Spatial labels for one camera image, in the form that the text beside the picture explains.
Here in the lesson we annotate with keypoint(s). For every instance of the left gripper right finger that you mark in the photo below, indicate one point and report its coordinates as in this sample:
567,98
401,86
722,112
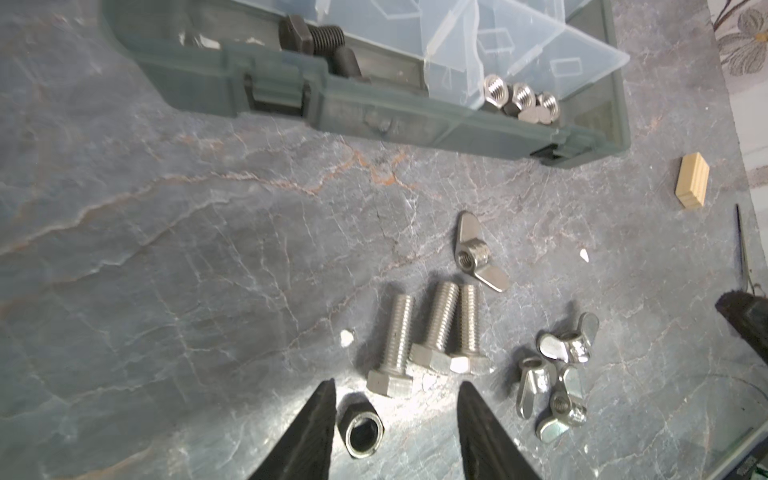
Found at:
487,450

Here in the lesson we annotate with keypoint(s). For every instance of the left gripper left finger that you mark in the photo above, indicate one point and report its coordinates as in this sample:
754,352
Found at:
304,450

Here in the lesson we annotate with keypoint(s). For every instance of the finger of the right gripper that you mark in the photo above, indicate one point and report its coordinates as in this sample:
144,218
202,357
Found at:
747,314

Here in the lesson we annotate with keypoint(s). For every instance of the black hex nut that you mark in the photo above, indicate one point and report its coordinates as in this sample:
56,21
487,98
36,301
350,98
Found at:
361,429

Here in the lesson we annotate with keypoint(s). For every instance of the cluster of silver wing nuts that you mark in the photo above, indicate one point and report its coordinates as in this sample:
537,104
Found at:
554,371

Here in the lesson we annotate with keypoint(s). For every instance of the silver nuts in box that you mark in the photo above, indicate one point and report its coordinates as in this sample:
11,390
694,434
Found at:
520,101

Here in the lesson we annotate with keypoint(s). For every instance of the silver hex bolt right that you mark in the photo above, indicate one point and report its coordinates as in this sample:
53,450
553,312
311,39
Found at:
469,359

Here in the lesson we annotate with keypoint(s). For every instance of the silver hex bolt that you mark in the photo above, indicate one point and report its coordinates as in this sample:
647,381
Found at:
469,359
431,353
390,379

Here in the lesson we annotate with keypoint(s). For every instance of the silver hex bolt middle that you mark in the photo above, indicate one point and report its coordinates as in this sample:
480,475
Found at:
431,353

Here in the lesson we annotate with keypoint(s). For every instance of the silver hex bolt left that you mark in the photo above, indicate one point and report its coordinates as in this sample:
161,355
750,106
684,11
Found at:
390,379

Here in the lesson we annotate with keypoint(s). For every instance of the small wooden block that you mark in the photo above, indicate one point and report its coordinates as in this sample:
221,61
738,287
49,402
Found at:
692,181

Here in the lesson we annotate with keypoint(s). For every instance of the silver wing nut upper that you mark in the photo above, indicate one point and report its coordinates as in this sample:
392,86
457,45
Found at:
473,256

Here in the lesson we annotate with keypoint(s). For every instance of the green compartment organizer box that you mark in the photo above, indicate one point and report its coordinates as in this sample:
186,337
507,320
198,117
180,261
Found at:
423,64

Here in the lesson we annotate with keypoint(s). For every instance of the black bolts in box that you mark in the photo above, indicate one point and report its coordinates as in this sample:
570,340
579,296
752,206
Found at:
327,41

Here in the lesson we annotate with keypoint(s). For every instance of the red handled scissors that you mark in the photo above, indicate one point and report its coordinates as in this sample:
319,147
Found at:
747,283

